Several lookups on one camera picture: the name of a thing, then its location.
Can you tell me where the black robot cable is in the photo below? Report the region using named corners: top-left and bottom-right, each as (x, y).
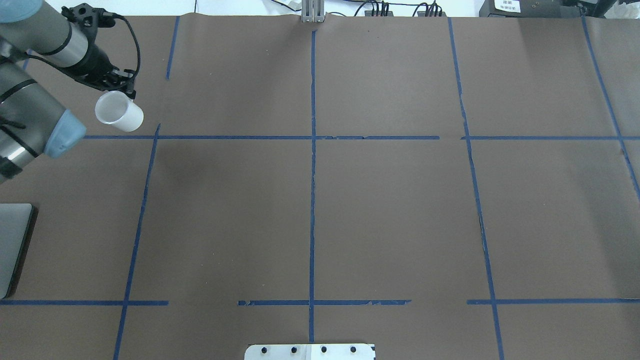
top-left (102, 14), bottom-right (142, 81)

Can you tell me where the aluminium frame post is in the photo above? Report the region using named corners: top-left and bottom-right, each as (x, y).
top-left (300, 0), bottom-right (327, 23)

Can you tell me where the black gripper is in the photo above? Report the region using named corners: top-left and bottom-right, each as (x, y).
top-left (62, 45), bottom-right (137, 100)

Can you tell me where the black box device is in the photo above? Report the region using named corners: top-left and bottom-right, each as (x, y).
top-left (478, 0), bottom-right (582, 19)

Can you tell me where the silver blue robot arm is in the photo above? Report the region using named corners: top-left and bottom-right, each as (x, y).
top-left (0, 0), bottom-right (144, 182)

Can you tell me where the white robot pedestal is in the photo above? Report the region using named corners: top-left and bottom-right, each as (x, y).
top-left (244, 342), bottom-right (377, 360)

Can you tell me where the brown paper table cover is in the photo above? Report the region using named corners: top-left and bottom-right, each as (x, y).
top-left (1, 14), bottom-right (639, 360)

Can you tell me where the white ceramic cup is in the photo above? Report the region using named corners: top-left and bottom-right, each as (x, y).
top-left (94, 90), bottom-right (144, 132)

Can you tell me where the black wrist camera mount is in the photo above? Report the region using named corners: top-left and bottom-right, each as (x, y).
top-left (61, 3), bottom-right (115, 30)

